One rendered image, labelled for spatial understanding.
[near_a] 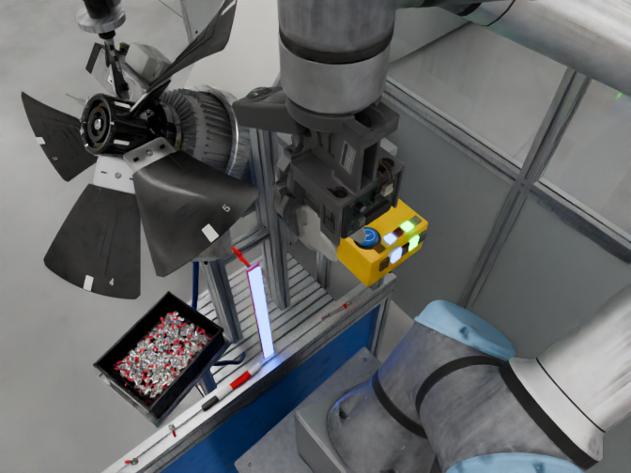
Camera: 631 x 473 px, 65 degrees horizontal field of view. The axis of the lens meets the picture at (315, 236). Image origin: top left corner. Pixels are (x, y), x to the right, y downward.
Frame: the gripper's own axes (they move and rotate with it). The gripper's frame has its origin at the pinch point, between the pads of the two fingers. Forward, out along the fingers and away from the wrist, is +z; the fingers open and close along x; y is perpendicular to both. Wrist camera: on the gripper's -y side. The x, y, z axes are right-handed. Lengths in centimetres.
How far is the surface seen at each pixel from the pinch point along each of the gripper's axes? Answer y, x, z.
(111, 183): -57, -8, 33
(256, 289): -15.2, -0.3, 29.6
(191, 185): -37.4, 1.5, 23.7
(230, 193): -30.2, 5.4, 22.6
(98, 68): -95, 7, 32
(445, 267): -19, 70, 94
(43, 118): -83, -11, 31
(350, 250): -15.3, 21.5, 37.5
